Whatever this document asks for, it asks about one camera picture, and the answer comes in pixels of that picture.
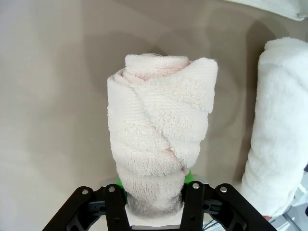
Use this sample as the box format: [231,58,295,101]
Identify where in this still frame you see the cream towel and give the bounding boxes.
[107,52,218,217]

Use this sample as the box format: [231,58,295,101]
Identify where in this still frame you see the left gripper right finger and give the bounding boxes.
[180,169,265,231]

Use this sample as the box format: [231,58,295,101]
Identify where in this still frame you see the white towel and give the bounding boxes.
[240,37,308,217]

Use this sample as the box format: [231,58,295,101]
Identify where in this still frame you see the beige fabric basket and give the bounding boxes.
[237,0,304,22]

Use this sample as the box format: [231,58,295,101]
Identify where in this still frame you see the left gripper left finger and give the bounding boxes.
[42,177,132,231]

